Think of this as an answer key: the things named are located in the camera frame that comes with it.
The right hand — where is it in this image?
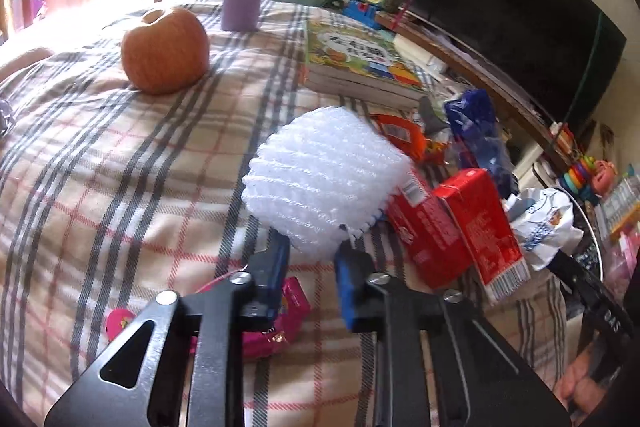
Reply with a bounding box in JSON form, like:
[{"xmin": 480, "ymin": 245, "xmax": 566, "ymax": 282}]
[{"xmin": 553, "ymin": 345, "xmax": 605, "ymax": 414}]

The red milk carton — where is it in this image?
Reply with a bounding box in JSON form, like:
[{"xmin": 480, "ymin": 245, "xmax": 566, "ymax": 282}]
[
  {"xmin": 386, "ymin": 168, "xmax": 472, "ymax": 289},
  {"xmin": 435, "ymin": 168, "xmax": 530, "ymax": 305}
]

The pink toy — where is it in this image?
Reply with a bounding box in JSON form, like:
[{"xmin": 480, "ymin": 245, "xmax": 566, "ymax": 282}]
[{"xmin": 104, "ymin": 275, "xmax": 312, "ymax": 360}]

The rainbow stacking ring toy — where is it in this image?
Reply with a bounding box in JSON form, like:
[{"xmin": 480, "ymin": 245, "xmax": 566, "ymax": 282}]
[{"xmin": 558, "ymin": 156, "xmax": 599, "ymax": 206}]

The blue tempo tissue bag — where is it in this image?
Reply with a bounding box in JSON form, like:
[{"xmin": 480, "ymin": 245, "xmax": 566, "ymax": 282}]
[{"xmin": 444, "ymin": 90, "xmax": 518, "ymax": 199}]

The red apple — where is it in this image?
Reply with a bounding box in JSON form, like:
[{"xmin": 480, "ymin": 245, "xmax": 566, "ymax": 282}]
[{"xmin": 120, "ymin": 8, "xmax": 209, "ymax": 95}]

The white foam fruit net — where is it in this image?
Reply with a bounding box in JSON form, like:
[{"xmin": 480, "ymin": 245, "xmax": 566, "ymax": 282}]
[{"xmin": 242, "ymin": 106, "xmax": 411, "ymax": 259}]

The children picture book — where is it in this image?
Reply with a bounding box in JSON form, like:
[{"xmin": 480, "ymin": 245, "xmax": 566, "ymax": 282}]
[{"xmin": 302, "ymin": 20, "xmax": 426, "ymax": 110}]

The black flat screen television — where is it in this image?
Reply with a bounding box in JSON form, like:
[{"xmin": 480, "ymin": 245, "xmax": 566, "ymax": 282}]
[{"xmin": 407, "ymin": 0, "xmax": 626, "ymax": 131}]

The white plastic bag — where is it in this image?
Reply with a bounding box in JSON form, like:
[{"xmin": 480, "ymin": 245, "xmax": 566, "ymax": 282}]
[{"xmin": 502, "ymin": 187, "xmax": 584, "ymax": 272}]

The red snack wrapper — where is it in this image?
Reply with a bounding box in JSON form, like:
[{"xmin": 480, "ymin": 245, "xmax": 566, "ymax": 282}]
[{"xmin": 370, "ymin": 114, "xmax": 448, "ymax": 165}]

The plaid blanket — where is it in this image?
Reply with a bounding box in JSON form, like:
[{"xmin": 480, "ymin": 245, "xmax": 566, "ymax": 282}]
[{"xmin": 1, "ymin": 0, "xmax": 566, "ymax": 426}]

